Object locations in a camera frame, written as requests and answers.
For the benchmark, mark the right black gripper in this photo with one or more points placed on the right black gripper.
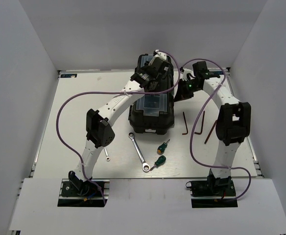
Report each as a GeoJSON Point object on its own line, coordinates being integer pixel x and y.
{"type": "Point", "coordinates": [180, 94]}

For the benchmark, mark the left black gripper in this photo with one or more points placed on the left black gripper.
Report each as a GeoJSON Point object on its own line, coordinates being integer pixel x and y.
{"type": "Point", "coordinates": [147, 66]}

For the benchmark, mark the brown hex key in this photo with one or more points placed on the brown hex key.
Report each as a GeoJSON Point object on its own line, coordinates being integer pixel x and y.
{"type": "Point", "coordinates": [202, 125]}
{"type": "Point", "coordinates": [210, 132]}
{"type": "Point", "coordinates": [186, 125]}

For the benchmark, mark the black plastic toolbox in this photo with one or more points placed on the black plastic toolbox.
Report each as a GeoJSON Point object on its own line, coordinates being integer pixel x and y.
{"type": "Point", "coordinates": [153, 112]}

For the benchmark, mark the green screwdriver orange cap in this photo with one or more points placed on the green screwdriver orange cap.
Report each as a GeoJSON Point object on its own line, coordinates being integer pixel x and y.
{"type": "Point", "coordinates": [162, 147]}

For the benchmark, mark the large silver ratchet wrench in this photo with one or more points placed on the large silver ratchet wrench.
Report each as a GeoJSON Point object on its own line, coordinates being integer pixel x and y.
{"type": "Point", "coordinates": [145, 165]}

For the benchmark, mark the small silver ratchet wrench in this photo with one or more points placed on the small silver ratchet wrench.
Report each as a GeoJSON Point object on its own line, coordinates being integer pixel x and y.
{"type": "Point", "coordinates": [106, 154]}

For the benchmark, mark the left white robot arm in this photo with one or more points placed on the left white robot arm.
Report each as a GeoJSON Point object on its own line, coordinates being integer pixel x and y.
{"type": "Point", "coordinates": [99, 125]}

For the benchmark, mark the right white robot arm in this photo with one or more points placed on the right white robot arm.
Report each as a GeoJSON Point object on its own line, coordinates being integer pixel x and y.
{"type": "Point", "coordinates": [233, 122]}

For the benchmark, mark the green screwdriver dark cap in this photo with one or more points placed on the green screwdriver dark cap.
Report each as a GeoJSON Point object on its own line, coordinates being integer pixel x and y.
{"type": "Point", "coordinates": [160, 161]}

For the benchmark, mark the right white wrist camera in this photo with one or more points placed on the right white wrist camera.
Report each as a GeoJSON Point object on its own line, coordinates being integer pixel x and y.
{"type": "Point", "coordinates": [186, 74]}

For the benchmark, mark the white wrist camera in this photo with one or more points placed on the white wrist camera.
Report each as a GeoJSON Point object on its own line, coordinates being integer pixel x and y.
{"type": "Point", "coordinates": [158, 54]}
{"type": "Point", "coordinates": [186, 74]}

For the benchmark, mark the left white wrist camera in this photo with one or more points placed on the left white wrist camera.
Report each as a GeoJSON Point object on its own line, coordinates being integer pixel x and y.
{"type": "Point", "coordinates": [158, 54]}

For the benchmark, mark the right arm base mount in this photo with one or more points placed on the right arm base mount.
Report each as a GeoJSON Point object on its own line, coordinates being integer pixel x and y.
{"type": "Point", "coordinates": [212, 193]}

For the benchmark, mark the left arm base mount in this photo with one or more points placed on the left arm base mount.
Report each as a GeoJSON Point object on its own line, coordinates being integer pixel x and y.
{"type": "Point", "coordinates": [83, 194]}

